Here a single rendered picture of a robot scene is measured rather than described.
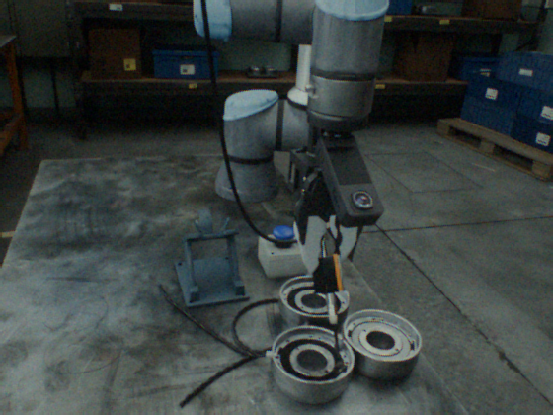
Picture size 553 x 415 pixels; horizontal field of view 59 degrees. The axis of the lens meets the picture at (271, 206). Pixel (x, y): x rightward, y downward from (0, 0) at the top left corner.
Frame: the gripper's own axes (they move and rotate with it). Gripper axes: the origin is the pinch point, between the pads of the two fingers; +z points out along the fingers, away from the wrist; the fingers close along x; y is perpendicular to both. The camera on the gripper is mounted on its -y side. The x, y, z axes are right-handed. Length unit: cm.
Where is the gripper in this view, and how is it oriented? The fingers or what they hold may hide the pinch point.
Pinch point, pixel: (326, 266)
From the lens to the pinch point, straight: 65.5
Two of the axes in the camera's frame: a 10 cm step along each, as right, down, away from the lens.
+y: -3.2, -4.3, 8.4
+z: -0.6, 9.0, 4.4
